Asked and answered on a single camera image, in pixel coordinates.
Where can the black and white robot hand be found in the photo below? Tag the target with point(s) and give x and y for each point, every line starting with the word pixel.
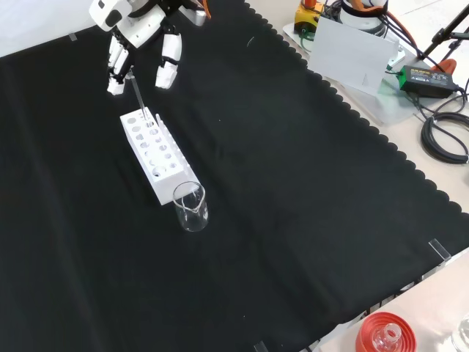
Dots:
pixel 141 29

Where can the clear glass rod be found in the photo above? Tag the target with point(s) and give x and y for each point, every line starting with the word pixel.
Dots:
pixel 138 97

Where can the white test tube rack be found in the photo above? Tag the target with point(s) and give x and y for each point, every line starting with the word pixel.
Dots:
pixel 166 183

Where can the clear cloth clip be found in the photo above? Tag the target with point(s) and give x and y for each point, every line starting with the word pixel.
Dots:
pixel 439 250
pixel 259 347
pixel 73 37

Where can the yellow stop button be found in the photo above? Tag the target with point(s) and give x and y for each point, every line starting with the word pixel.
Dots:
pixel 308 18

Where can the clear glass beaker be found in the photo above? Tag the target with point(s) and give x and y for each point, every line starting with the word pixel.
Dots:
pixel 192 216

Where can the black cloth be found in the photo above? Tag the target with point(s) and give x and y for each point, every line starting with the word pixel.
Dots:
pixel 275 183

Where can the pale board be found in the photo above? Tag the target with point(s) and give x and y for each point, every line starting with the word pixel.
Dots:
pixel 348 55

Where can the black power adapter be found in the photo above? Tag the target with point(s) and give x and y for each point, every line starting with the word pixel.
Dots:
pixel 427 81

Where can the black tripod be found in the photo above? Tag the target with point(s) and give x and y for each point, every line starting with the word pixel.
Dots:
pixel 445 31

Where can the small clear glass flask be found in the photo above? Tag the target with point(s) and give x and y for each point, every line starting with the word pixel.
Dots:
pixel 388 337

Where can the clear glass vessel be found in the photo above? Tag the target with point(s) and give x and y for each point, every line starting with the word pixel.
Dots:
pixel 462 333

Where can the grey base plate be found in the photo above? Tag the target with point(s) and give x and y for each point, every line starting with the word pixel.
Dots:
pixel 392 106

